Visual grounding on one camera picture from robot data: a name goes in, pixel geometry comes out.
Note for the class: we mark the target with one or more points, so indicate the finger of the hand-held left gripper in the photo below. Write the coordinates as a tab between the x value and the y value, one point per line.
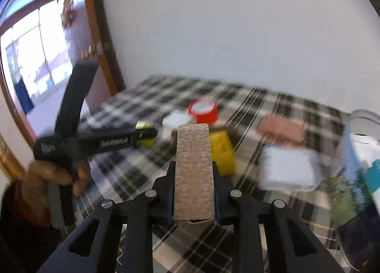
147	133

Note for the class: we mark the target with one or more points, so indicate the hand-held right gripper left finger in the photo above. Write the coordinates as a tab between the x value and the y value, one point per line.
164	193

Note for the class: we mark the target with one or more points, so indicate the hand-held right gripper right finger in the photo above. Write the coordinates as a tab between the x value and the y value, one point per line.
222	195

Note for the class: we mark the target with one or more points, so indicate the small yellow block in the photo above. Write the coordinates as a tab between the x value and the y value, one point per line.
147	142

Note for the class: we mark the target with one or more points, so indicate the white charger adapter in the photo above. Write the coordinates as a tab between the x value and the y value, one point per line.
176	120

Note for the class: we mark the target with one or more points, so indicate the beige patterned box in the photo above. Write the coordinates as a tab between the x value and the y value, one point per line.
194	172

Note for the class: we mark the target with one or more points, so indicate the red tape roll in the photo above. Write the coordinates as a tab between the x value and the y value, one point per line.
204	112

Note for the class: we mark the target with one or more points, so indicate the printed tin container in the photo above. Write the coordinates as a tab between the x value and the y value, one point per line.
359	172

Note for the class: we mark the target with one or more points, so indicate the person's left forearm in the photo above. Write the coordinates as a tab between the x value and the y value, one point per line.
17	237

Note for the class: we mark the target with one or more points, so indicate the person's left hand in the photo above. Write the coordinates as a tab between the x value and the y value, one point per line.
38	175

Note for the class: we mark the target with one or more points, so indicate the yellow box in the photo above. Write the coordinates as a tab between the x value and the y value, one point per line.
222	154

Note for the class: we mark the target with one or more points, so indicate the brown wooden door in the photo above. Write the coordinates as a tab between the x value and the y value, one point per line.
99	90

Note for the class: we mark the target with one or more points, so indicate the white box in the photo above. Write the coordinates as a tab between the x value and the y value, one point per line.
288	169

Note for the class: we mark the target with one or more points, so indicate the pink box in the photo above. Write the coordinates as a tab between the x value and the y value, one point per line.
282	129

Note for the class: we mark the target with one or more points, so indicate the brass door knob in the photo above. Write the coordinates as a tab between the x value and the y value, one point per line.
88	54

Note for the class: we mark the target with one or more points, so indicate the metal door latch plate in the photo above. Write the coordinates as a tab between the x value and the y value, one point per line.
100	48

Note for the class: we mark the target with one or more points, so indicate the black white plaid cloth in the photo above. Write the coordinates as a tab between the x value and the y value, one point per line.
267	104

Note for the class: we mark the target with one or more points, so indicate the dark door frame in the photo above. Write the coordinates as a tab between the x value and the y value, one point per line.
102	23

